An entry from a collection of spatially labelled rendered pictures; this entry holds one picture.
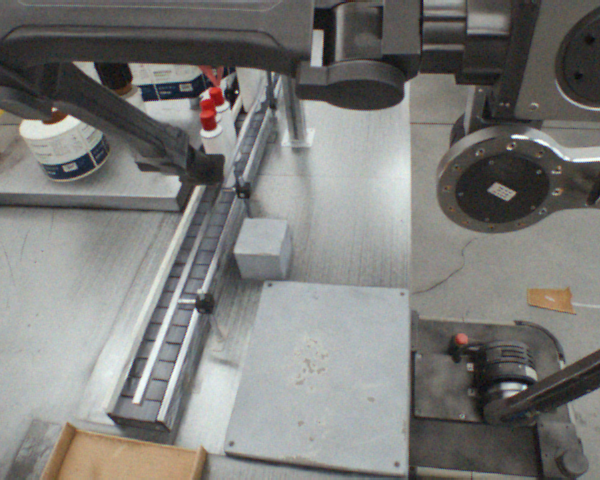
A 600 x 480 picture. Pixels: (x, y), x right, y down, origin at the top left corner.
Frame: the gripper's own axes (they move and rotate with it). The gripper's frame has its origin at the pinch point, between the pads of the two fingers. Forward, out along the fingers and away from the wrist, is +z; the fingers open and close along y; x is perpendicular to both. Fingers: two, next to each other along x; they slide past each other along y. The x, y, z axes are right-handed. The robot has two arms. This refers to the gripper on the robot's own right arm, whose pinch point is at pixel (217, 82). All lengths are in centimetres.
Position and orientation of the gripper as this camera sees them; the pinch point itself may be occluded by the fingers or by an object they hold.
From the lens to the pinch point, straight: 133.9
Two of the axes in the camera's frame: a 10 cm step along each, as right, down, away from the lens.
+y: -1.6, 7.4, -6.6
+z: 0.9, 6.7, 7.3
